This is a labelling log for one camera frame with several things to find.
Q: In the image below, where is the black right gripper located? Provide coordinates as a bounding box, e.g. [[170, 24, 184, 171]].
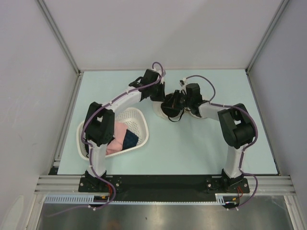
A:
[[164, 90, 193, 111]]

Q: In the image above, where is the beige mesh laundry bag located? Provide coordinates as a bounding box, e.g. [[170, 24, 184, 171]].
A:
[[153, 102, 201, 122]]

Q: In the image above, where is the black bra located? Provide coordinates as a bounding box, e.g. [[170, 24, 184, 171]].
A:
[[161, 91, 186, 119]]

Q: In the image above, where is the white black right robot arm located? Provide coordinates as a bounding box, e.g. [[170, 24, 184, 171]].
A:
[[160, 83, 258, 192]]

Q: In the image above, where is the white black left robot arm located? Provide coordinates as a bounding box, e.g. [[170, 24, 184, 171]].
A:
[[81, 68, 165, 195]]

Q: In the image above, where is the white plastic laundry basket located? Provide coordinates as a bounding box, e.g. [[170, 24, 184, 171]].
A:
[[76, 107, 149, 161]]

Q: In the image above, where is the dark blue garment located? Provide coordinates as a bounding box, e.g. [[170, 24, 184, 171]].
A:
[[122, 130, 139, 150]]

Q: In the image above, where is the pink garment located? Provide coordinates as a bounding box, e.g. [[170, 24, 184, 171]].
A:
[[106, 122, 128, 155]]

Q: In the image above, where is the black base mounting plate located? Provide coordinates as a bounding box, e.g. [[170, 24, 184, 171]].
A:
[[78, 174, 250, 194]]

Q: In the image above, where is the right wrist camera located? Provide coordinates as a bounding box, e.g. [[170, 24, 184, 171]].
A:
[[179, 78, 188, 87]]

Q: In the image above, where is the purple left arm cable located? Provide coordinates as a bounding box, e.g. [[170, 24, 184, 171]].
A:
[[47, 61, 166, 218]]

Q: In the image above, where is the aluminium frame rail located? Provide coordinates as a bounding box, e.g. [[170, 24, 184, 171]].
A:
[[35, 175, 82, 194]]

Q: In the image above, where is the light blue cable duct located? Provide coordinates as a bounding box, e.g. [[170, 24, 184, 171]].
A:
[[45, 195, 225, 205]]

